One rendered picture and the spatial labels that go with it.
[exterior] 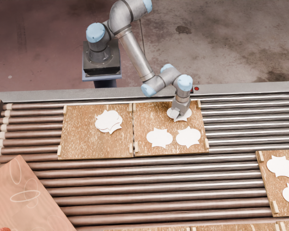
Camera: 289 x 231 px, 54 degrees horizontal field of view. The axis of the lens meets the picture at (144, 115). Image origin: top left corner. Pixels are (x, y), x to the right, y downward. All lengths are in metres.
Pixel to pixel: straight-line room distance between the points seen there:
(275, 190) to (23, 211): 1.24
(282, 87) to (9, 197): 1.70
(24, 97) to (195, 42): 2.19
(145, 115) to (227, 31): 2.25
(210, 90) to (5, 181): 1.28
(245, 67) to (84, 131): 2.19
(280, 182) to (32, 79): 2.58
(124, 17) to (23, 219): 1.03
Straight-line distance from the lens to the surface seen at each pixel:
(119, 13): 1.41
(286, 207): 1.63
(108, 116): 1.66
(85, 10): 3.95
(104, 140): 1.61
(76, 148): 1.62
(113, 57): 1.94
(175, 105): 1.59
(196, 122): 1.68
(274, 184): 1.64
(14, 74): 3.40
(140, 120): 1.66
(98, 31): 1.79
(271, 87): 2.00
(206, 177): 1.57
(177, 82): 1.46
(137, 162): 1.56
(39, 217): 1.43
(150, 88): 1.42
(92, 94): 1.82
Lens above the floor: 2.36
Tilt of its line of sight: 58 degrees down
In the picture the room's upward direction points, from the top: straight up
